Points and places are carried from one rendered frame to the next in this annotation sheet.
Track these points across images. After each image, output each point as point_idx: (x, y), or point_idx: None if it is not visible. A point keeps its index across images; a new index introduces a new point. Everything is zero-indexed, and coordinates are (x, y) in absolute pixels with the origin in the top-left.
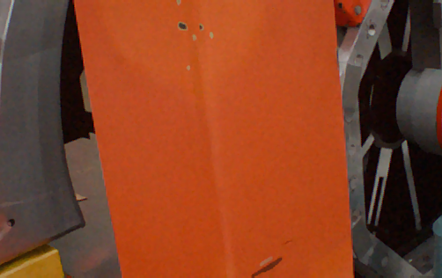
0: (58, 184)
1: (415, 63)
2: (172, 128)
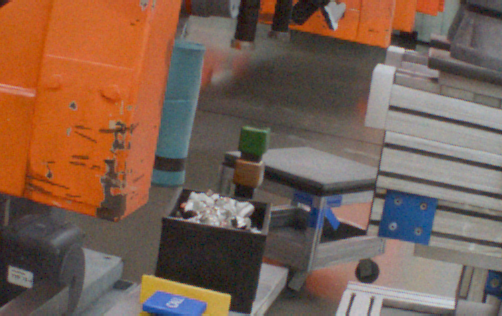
0: None
1: None
2: None
